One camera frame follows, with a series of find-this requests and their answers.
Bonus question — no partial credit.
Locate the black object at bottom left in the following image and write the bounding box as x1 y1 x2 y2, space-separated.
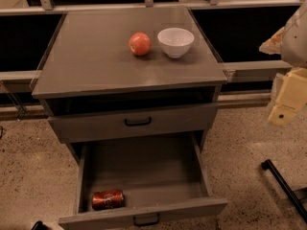
31 220 46 230

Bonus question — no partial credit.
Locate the metal railing frame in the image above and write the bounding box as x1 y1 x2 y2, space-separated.
0 0 306 116

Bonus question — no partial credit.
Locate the white ceramic bowl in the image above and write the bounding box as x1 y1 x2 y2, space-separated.
157 28 195 58

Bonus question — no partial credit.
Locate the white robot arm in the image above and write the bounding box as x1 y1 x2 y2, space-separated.
259 2 307 127

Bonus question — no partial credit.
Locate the black drawer handle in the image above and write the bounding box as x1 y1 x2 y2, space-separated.
132 213 160 227
124 117 152 127

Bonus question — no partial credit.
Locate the black middle drawer handle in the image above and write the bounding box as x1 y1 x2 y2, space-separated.
132 213 160 227

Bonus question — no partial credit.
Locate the open grey middle drawer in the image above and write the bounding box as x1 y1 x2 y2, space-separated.
59 133 227 230

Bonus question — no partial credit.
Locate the red apple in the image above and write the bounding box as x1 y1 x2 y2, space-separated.
129 33 152 57

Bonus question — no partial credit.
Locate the grey drawer cabinet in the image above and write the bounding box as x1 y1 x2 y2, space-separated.
33 7 226 159

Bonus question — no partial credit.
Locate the black top drawer handle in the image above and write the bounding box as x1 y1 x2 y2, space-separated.
124 117 152 127

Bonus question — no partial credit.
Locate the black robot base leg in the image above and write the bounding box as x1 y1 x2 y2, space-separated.
261 159 307 223

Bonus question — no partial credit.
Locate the closed grey top drawer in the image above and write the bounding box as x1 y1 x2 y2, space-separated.
48 103 217 143

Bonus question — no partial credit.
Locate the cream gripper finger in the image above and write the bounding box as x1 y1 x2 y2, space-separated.
268 68 307 127
259 28 284 55

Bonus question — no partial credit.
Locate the red coke can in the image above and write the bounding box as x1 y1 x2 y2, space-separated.
92 189 124 211

